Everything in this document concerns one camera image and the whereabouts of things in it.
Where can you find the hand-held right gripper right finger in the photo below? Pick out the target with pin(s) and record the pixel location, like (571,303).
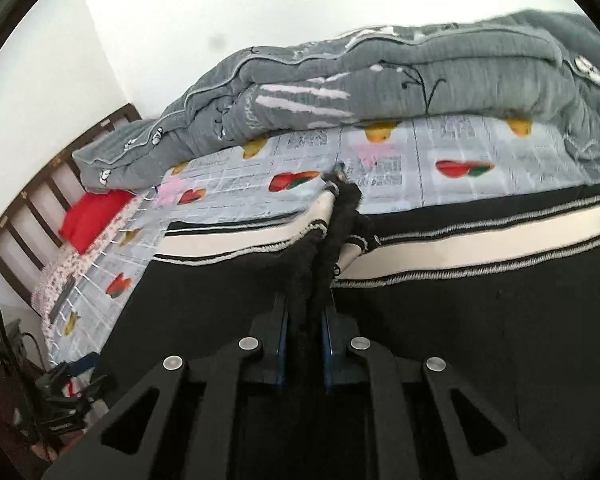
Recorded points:
(331,352)

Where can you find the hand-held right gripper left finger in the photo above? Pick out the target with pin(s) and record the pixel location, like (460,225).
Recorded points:
(280,347)

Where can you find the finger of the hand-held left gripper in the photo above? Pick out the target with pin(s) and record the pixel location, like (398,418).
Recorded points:
(77,366)

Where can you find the black pants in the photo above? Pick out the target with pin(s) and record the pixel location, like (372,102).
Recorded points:
(480,340)

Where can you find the floral bed sheet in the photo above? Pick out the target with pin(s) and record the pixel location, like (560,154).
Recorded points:
(62,272)

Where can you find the red pillow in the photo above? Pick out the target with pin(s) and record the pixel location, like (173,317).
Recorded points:
(87,220)

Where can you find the dark wooden headboard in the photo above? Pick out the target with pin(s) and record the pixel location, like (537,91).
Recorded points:
(35,200)

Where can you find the fruit print bed cover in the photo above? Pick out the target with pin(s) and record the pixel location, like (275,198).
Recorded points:
(260,175)

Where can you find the grey floral quilt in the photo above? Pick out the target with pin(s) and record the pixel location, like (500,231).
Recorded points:
(380,75)

